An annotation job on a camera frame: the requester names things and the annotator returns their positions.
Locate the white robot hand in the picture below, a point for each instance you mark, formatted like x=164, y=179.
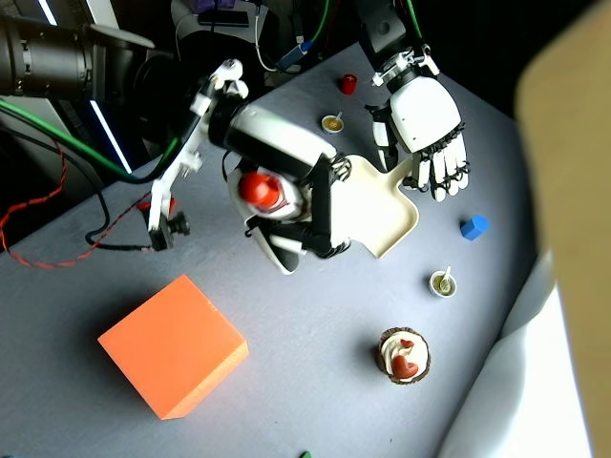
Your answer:
x=420, y=114
x=281, y=138

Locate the cream hand broom grey bristles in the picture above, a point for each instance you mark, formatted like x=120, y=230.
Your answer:
x=260, y=191

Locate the cream plastic dustpan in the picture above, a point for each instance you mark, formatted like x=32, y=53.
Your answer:
x=377, y=210

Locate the small bowl of yellow corn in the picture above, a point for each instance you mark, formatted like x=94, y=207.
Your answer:
x=331, y=125

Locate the small white box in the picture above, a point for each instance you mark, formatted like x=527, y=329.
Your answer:
x=274, y=78

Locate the red cylinder block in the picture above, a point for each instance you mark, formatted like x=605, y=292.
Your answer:
x=349, y=85

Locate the grey usb adapter blue tip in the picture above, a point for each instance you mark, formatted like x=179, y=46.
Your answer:
x=293, y=56

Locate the blue block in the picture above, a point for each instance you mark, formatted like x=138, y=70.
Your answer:
x=474, y=228

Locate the black flat device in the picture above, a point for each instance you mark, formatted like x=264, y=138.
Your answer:
x=224, y=18

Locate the tan blurred panel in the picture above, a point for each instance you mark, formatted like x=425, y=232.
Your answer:
x=573, y=167

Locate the small bowl of greenish soup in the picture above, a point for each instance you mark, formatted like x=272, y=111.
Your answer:
x=443, y=284

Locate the orange box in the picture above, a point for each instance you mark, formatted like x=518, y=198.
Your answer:
x=167, y=348

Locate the toy cupcake with white frosting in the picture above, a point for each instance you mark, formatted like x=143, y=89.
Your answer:
x=403, y=355

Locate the wrist camera on white bracket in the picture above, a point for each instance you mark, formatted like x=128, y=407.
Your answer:
x=164, y=191

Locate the white frame post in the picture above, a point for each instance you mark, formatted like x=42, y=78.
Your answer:
x=112, y=138

